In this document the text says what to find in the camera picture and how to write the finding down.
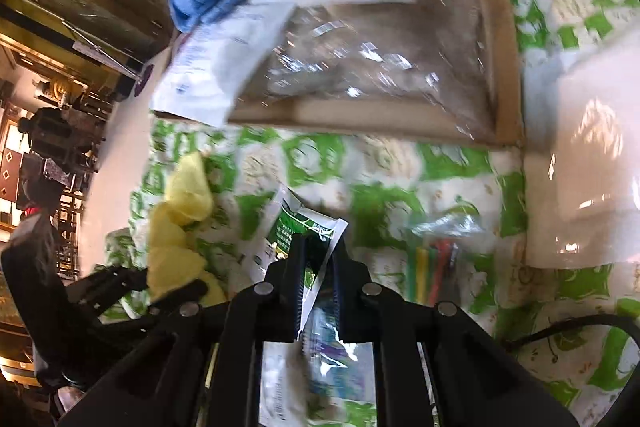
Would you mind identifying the yellow cloth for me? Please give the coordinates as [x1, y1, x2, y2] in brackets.
[147, 152, 228, 308]

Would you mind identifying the purple round floor mat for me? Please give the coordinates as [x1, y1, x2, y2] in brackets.
[134, 64, 153, 98]

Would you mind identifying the green white packet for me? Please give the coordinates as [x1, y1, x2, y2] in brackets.
[245, 186, 377, 427]

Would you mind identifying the dark wooden furniture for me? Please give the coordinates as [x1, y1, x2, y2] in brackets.
[0, 77, 116, 283]

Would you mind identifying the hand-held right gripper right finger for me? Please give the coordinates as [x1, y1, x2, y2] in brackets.
[332, 251, 583, 427]

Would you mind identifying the clear bag of dried herbs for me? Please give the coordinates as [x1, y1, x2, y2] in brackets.
[235, 0, 501, 142]

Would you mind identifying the shallow cardboard box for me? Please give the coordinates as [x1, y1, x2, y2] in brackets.
[150, 0, 526, 150]

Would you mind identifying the clear bag of coloured sticks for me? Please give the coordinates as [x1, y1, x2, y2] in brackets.
[400, 202, 488, 308]

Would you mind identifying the white printed plastic packet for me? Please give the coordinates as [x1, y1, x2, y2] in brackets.
[150, 0, 298, 128]

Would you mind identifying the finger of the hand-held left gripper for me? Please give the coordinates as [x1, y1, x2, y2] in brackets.
[67, 264, 150, 309]
[100, 279, 211, 349]

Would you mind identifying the green white printed quilt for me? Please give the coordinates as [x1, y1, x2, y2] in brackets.
[105, 0, 640, 427]

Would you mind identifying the clear bag of white pads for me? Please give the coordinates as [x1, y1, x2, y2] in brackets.
[520, 39, 640, 268]

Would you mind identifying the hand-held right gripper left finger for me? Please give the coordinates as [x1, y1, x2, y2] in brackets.
[57, 234, 308, 427]

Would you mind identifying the black cable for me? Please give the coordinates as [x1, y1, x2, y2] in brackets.
[502, 313, 640, 351]

